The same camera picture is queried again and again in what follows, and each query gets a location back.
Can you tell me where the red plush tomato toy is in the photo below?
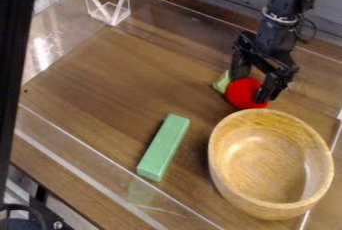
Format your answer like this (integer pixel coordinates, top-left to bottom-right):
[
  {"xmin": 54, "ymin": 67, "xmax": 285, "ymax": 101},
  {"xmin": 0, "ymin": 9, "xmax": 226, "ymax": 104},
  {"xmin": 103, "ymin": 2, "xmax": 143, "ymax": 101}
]
[{"xmin": 213, "ymin": 70, "xmax": 269, "ymax": 110}]

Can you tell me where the wooden bowl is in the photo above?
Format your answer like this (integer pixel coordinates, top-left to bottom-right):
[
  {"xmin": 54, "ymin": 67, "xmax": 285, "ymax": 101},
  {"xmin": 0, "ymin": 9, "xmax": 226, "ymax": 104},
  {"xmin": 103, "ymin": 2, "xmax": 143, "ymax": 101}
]
[{"xmin": 209, "ymin": 109, "xmax": 334, "ymax": 220}]

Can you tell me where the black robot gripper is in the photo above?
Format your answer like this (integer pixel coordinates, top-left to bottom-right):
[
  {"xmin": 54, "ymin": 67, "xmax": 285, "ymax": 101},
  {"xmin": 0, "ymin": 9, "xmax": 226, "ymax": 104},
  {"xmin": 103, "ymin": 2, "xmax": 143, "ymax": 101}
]
[{"xmin": 230, "ymin": 20, "xmax": 300, "ymax": 104}]

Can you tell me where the green rectangular block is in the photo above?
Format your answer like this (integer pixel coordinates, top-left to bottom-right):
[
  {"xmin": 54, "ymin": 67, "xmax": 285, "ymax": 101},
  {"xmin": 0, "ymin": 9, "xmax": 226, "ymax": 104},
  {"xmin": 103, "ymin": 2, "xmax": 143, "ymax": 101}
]
[{"xmin": 137, "ymin": 114, "xmax": 191, "ymax": 182}]

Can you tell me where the clear acrylic corner bracket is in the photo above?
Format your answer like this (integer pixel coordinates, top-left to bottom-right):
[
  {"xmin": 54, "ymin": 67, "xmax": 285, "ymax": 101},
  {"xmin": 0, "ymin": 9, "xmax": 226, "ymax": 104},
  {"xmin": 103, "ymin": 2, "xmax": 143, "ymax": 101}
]
[{"xmin": 86, "ymin": 0, "xmax": 131, "ymax": 26}]

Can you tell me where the black vertical pole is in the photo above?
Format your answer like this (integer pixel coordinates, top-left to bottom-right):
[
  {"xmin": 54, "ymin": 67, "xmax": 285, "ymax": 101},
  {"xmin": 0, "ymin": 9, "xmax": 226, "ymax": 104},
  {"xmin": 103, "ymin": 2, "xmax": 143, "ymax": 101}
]
[{"xmin": 0, "ymin": 0, "xmax": 35, "ymax": 206}]

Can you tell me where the black cable and equipment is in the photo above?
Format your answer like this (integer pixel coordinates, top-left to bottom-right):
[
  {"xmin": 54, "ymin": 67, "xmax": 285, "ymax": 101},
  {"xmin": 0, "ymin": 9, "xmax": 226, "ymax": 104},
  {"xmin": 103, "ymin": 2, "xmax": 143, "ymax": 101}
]
[{"xmin": 0, "ymin": 202, "xmax": 77, "ymax": 230}]

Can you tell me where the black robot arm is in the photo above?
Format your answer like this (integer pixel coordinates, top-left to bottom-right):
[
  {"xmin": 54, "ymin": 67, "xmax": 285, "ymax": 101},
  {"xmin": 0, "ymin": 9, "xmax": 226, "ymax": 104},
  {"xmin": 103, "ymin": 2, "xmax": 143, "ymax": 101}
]
[{"xmin": 225, "ymin": 0, "xmax": 316, "ymax": 109}]

